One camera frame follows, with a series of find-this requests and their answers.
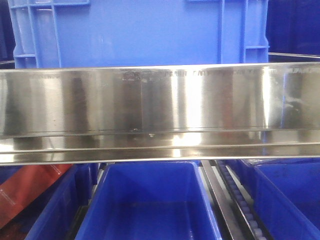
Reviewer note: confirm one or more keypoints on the large blue plastic bin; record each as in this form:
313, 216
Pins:
108, 33

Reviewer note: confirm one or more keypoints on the lower shelf blue bin centre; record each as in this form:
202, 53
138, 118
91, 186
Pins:
150, 201

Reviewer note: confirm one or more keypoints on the shelf blue bin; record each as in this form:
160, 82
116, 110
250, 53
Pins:
150, 201
286, 196
51, 215

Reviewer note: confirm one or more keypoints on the lower shelf roller track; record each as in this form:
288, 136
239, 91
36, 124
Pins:
235, 215

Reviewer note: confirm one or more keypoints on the lower shelf blue bin left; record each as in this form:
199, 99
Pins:
51, 215

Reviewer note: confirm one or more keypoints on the lower shelf blue bin right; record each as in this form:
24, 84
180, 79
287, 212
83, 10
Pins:
286, 196

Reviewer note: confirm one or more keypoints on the red cardboard piece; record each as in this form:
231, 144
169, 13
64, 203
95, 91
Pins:
24, 186

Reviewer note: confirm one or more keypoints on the stainless steel front rail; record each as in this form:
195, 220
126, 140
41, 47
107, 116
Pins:
159, 113

